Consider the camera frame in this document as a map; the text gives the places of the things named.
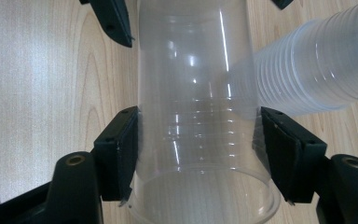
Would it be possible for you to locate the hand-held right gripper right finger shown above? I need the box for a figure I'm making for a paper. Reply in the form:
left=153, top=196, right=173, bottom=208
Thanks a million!
left=259, top=105, right=328, bottom=204

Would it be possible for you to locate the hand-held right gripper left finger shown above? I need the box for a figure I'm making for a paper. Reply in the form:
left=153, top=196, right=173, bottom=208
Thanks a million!
left=92, top=105, right=141, bottom=203

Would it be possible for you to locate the stack of clear plastic cups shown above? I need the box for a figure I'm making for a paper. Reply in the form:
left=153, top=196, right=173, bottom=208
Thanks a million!
left=229, top=0, right=358, bottom=119

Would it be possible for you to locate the single clear plastic cup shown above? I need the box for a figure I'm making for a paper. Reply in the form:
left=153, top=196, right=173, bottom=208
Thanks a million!
left=126, top=0, right=282, bottom=224

